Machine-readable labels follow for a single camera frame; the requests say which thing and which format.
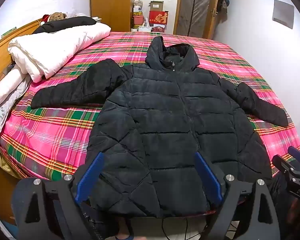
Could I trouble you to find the wooden door with plastic sheet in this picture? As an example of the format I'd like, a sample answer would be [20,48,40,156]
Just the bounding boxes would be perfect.
[173,0,222,40]

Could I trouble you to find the black puffer jacket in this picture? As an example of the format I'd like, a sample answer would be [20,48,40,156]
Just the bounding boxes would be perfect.
[30,36,296,218]

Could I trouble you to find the black cable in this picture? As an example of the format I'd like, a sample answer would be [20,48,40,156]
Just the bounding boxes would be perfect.
[161,217,190,240]

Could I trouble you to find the wooden wardrobe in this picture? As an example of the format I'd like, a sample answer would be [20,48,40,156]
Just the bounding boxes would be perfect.
[91,0,136,32]

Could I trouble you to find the white duvet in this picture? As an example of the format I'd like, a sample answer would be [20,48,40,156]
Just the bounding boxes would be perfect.
[8,22,112,83]

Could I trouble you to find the pink plaid bed sheet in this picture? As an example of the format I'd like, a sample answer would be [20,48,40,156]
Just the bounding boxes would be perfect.
[0,31,300,188]

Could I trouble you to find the hanging bag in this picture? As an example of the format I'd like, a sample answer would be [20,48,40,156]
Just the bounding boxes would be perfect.
[219,0,230,14]

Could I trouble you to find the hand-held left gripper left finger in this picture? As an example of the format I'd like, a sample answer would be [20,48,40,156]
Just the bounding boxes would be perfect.
[17,152,105,240]

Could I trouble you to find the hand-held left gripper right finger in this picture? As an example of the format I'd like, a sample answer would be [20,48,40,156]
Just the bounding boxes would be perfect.
[194,152,282,240]

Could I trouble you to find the grey wall panel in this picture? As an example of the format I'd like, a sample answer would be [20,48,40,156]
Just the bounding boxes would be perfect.
[272,0,295,29]

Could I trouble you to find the open cardboard box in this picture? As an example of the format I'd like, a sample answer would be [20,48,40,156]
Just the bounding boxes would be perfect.
[148,1,165,12]

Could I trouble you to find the white pillow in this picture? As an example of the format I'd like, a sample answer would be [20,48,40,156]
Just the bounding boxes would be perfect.
[0,67,28,108]

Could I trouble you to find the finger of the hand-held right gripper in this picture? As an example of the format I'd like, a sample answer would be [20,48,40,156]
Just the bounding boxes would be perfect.
[272,154,300,205]
[288,146,300,166]

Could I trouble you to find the black pillow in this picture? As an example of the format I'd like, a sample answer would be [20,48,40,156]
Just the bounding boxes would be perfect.
[32,16,97,34]

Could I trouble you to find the wooden headboard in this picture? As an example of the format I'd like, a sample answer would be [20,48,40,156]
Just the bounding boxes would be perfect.
[0,20,50,227]

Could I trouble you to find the brown teddy bear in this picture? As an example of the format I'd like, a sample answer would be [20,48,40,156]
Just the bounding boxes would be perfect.
[49,12,67,22]

